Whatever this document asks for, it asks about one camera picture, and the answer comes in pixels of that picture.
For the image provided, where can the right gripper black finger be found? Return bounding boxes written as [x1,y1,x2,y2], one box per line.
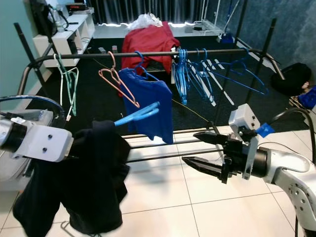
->
[182,157,227,182]
[193,131,233,149]

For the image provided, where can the black printed garment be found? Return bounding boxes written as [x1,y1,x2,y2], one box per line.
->
[12,120,131,235]

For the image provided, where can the pink hanger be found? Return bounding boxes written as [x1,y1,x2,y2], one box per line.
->
[99,52,141,109]

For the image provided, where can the white hanger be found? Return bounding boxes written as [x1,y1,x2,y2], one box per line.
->
[59,69,75,121]

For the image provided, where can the green hanger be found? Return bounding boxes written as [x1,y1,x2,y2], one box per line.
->
[54,53,79,117]

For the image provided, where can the blue tape tag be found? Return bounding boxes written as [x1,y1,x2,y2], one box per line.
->
[257,123,276,138]

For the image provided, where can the black carpet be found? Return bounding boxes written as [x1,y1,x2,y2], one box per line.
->
[25,35,307,133]

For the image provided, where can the blue shirt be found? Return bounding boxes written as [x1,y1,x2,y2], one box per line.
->
[118,68,174,145]

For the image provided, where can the wooden pallet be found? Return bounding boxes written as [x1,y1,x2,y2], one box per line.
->
[289,96,307,107]

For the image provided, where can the blue bag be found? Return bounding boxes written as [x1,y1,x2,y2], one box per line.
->
[299,85,316,110]

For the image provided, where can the black soft bag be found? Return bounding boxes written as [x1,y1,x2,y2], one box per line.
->
[271,63,313,96]

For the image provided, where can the blue dustpan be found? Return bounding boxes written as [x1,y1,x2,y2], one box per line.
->
[220,32,235,45]

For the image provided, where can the red cloth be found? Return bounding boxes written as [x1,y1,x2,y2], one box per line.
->
[118,22,181,97]

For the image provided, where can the white plastic bag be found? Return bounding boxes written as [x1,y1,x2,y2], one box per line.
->
[128,13,164,30]

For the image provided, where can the black metal clothes rack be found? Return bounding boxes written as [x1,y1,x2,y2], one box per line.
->
[14,0,286,166]

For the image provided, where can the dark curtain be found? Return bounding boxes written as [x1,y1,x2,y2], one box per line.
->
[89,0,220,25]

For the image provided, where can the white shelf unit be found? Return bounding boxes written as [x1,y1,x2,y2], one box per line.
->
[32,14,95,69]

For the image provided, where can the black clock red digits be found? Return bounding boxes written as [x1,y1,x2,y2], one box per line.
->
[67,4,90,12]

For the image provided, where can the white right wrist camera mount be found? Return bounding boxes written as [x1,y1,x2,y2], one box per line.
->
[229,103,262,181]

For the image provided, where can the grey handled broom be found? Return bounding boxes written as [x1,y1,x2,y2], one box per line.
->
[222,1,237,36]

